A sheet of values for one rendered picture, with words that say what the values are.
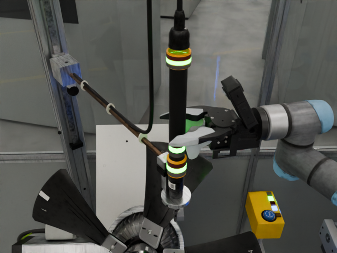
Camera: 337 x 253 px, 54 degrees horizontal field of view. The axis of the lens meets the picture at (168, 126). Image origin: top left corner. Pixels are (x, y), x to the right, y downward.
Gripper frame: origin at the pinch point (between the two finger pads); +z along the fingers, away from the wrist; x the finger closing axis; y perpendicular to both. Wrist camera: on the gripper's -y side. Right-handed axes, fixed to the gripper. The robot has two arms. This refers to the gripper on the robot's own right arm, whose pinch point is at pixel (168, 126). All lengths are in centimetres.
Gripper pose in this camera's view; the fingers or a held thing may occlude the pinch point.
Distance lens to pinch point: 65.4
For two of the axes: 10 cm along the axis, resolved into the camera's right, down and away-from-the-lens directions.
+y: 0.0, 8.2, 5.8
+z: -9.8, 1.2, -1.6
